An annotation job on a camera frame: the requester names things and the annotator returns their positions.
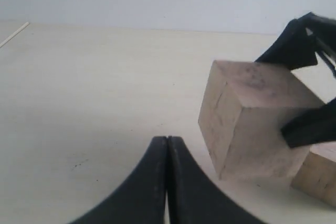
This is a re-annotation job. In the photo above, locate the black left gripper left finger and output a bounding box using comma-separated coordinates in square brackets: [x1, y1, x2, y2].
[73, 136, 167, 224]

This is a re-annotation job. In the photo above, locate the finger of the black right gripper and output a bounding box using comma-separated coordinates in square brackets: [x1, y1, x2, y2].
[281, 100, 335, 148]
[256, 12, 335, 71]

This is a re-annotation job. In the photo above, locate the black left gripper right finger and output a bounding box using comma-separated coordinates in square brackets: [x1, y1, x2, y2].
[167, 136, 263, 224]

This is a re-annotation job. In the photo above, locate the second largest wooden cube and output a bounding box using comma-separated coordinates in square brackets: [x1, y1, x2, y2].
[291, 142, 335, 207]

